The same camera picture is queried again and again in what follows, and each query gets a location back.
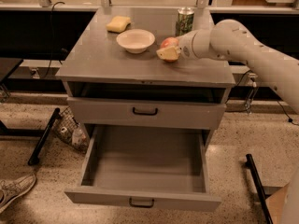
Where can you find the black table leg right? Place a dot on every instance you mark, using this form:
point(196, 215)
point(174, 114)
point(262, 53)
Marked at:
point(259, 187)

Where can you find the black table leg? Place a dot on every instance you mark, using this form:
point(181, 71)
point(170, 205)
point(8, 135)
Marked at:
point(34, 160)
point(259, 187)

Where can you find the open grey drawer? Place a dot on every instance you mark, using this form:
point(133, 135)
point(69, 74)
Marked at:
point(145, 167)

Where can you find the green soda can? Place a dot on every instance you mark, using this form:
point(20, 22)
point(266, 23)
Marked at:
point(184, 21)

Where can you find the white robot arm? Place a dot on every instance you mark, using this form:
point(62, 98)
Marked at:
point(230, 40)

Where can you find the yellow sponge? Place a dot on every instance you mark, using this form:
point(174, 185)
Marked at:
point(118, 24)

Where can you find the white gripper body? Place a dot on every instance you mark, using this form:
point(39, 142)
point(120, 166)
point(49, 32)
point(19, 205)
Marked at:
point(186, 46)

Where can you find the red apple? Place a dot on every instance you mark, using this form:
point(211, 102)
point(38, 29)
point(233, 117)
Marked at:
point(170, 41)

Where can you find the black table leg left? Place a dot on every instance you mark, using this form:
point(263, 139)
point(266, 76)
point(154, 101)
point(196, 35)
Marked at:
point(34, 160)

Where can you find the wire basket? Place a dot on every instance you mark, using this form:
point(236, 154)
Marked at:
point(63, 128)

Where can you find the white bowl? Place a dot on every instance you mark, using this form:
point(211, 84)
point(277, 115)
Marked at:
point(136, 40)

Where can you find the grey sneaker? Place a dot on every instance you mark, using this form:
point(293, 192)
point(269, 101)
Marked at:
point(13, 189)

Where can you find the plastic bottle in basket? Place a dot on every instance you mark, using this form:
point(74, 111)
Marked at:
point(77, 137)

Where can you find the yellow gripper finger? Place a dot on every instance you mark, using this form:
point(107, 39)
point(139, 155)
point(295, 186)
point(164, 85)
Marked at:
point(169, 53)

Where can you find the dark table top left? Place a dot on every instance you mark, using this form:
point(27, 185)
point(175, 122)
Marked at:
point(8, 66)

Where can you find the grey drawer cabinet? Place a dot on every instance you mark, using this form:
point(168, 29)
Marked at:
point(98, 67)

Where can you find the closed grey drawer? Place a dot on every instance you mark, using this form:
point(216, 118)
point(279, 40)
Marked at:
point(147, 113)

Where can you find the cardboard box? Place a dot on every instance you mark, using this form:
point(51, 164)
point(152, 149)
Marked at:
point(275, 202)

